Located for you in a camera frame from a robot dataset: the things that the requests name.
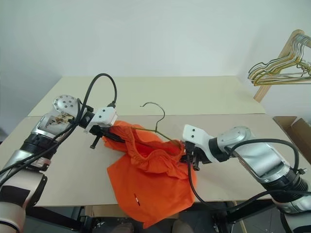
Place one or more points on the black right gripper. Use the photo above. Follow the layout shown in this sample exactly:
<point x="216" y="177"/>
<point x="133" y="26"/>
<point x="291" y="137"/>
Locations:
<point x="198" y="156"/>

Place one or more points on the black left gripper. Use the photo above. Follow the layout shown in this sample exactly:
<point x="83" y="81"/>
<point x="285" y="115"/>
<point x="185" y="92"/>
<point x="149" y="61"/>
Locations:
<point x="99" y="132"/>

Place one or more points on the orange shorts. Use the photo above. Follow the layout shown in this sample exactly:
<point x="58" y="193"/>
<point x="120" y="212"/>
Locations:
<point x="158" y="189"/>

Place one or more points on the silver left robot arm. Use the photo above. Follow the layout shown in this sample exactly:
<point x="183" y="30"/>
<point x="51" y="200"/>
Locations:
<point x="41" y="126"/>

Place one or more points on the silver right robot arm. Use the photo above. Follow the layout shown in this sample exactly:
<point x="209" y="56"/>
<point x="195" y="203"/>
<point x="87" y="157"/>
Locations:
<point x="257" y="157"/>

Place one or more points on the wooden hanger rack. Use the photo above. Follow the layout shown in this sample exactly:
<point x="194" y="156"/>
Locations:
<point x="262" y="91"/>

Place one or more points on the brown rounded shape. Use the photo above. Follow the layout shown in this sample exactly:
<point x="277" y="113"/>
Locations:
<point x="124" y="228"/>
<point x="182" y="226"/>

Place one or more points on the thin wooden stick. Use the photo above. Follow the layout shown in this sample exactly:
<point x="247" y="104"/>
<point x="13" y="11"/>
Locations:
<point x="239" y="218"/>

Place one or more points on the brown cardboard box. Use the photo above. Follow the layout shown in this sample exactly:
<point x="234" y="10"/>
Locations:
<point x="298" y="131"/>

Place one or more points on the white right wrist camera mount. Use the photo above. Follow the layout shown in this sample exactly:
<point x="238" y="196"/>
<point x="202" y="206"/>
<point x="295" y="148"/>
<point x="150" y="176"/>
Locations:
<point x="194" y="133"/>

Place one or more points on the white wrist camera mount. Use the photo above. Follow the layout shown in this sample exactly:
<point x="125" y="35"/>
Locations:
<point x="194" y="133"/>
<point x="104" y="115"/>

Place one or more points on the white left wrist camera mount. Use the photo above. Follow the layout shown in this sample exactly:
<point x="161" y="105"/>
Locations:
<point x="104" y="115"/>

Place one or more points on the black metal table frame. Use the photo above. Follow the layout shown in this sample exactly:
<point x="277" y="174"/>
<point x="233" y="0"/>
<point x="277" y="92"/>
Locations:
<point x="243" y="213"/>

